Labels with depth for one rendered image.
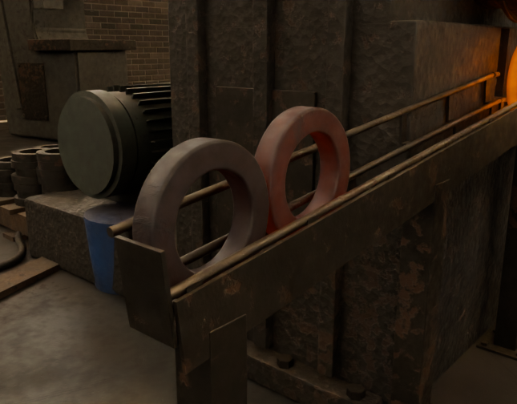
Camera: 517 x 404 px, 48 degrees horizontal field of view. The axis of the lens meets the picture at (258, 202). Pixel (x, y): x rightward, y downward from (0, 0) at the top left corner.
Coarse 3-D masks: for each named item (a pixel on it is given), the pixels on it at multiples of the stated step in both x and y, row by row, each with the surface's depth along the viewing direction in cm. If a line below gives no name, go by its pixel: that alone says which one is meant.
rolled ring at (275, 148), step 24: (288, 120) 71; (312, 120) 74; (336, 120) 78; (264, 144) 71; (288, 144) 71; (336, 144) 79; (264, 168) 70; (336, 168) 80; (336, 192) 81; (288, 216) 73
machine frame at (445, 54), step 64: (192, 0) 139; (256, 0) 126; (320, 0) 119; (384, 0) 110; (448, 0) 127; (192, 64) 143; (256, 64) 130; (320, 64) 122; (384, 64) 113; (448, 64) 120; (192, 128) 148; (256, 128) 133; (384, 128) 115; (192, 192) 152; (384, 256) 121; (448, 256) 138; (320, 320) 132; (384, 320) 124; (448, 320) 146; (320, 384) 134; (384, 384) 128
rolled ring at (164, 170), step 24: (192, 144) 60; (216, 144) 61; (168, 168) 58; (192, 168) 59; (216, 168) 62; (240, 168) 65; (144, 192) 58; (168, 192) 57; (240, 192) 68; (264, 192) 69; (144, 216) 57; (168, 216) 58; (240, 216) 69; (264, 216) 69; (144, 240) 57; (168, 240) 58; (240, 240) 68; (168, 264) 59
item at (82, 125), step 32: (96, 96) 194; (128, 96) 203; (160, 96) 211; (64, 128) 207; (96, 128) 194; (128, 128) 192; (160, 128) 201; (64, 160) 211; (96, 160) 197; (128, 160) 193; (64, 192) 235; (96, 192) 201; (128, 192) 219; (32, 224) 228; (64, 224) 211; (64, 256) 216
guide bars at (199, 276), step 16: (496, 112) 120; (464, 128) 110; (448, 144) 102; (416, 160) 94; (384, 176) 87; (352, 192) 81; (320, 208) 75; (288, 224) 71; (304, 224) 73; (256, 240) 67; (272, 240) 68; (240, 256) 64; (208, 272) 61; (176, 288) 58; (192, 288) 59
